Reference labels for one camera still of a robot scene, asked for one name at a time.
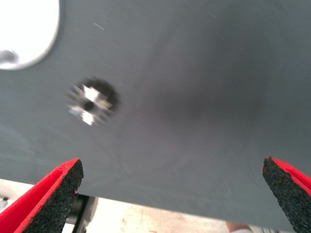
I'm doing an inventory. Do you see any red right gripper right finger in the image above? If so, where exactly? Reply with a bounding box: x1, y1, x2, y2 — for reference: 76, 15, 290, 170
261, 156, 311, 233

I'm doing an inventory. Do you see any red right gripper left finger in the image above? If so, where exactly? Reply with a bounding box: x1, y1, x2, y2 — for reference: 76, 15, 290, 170
0, 157, 85, 233

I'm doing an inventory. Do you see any person forearm white sleeve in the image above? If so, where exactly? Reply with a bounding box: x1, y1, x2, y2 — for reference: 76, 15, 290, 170
225, 220, 255, 233

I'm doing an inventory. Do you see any small steel planetary gear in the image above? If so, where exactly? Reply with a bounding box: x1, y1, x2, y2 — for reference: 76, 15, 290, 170
67, 76, 120, 126

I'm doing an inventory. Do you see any round metal carrier plate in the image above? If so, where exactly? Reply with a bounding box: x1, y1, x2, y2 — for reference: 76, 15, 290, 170
0, 0, 61, 71

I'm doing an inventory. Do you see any dark grey table cloth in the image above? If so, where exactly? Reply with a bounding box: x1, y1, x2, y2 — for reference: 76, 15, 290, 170
0, 0, 311, 231

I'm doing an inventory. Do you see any black frame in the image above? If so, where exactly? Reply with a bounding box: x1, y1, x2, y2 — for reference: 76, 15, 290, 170
65, 194, 98, 233

